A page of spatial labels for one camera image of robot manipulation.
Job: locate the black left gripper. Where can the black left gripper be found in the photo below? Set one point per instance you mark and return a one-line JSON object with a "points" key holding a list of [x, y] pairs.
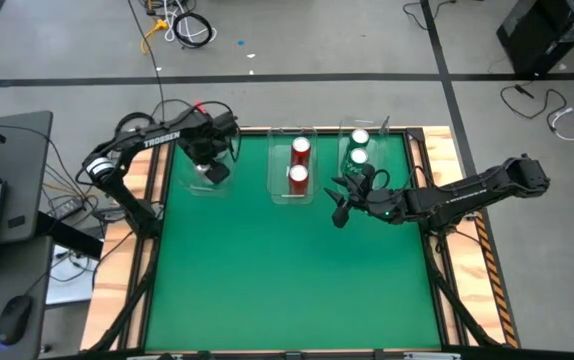
{"points": [[204, 145]]}

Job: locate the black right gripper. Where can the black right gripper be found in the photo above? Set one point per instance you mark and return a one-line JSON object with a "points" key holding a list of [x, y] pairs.
{"points": [[377, 206]]}

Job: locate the silver diet cola can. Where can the silver diet cola can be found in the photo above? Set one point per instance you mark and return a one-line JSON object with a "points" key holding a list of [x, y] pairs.
{"points": [[202, 168]]}

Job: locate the clear plastic bin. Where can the clear plastic bin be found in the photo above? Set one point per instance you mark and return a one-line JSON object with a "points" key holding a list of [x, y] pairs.
{"points": [[202, 189], [376, 150], [277, 170]]}

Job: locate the green soda can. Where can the green soda can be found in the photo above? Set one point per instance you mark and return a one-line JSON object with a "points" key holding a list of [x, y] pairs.
{"points": [[358, 157]]}

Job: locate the red cola can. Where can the red cola can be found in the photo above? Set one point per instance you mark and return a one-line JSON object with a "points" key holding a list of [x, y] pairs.
{"points": [[300, 149], [298, 179]]}

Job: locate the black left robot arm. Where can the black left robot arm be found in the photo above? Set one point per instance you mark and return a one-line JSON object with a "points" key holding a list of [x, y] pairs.
{"points": [[159, 140]]}

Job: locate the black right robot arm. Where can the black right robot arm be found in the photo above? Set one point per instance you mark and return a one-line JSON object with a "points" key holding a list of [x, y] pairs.
{"points": [[467, 195]]}

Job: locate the green table mat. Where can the green table mat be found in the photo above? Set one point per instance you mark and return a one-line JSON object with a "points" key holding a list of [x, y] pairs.
{"points": [[292, 290]]}

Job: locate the black power strip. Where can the black power strip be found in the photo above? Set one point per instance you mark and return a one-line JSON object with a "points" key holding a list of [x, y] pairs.
{"points": [[67, 207]]}

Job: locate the yellow black hazard tape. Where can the yellow black hazard tape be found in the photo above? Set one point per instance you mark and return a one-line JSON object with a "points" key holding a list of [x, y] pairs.
{"points": [[497, 290]]}

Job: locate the black computer tower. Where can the black computer tower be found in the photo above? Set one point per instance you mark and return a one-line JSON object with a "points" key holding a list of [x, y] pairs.
{"points": [[542, 35]]}

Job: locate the black computer mouse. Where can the black computer mouse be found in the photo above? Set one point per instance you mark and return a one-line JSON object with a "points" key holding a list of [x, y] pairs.
{"points": [[14, 317]]}

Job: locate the black metal table frame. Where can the black metal table frame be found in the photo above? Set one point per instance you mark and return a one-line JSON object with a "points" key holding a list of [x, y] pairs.
{"points": [[415, 135]]}

